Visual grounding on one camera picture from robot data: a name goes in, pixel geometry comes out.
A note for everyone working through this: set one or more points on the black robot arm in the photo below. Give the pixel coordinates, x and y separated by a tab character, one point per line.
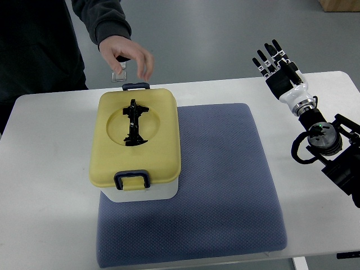
335	145

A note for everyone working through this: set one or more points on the yellow box lid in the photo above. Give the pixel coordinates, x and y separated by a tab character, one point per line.
136	140

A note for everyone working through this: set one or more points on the black table bracket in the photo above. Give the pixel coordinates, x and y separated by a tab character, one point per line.
348	255

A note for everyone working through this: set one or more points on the lower floor socket plate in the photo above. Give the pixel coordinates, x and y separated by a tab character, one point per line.
119	77

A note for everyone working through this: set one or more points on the blue cushion mat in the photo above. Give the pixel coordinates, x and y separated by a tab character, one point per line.
226	202

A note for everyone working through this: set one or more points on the dark sleeve forearm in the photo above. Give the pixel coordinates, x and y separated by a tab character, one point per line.
102	19

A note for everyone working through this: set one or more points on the cardboard box corner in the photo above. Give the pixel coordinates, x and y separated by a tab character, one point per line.
340	5

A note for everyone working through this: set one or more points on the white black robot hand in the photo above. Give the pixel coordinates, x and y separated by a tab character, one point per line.
284	79

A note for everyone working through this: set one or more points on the person's hand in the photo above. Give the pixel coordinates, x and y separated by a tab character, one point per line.
115	47

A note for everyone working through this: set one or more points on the white storage box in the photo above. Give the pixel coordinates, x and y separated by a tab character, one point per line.
154	192

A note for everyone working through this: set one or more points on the person's dark torso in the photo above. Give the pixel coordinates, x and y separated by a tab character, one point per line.
39	52

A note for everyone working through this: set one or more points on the white table leg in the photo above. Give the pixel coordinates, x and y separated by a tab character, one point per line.
300	263

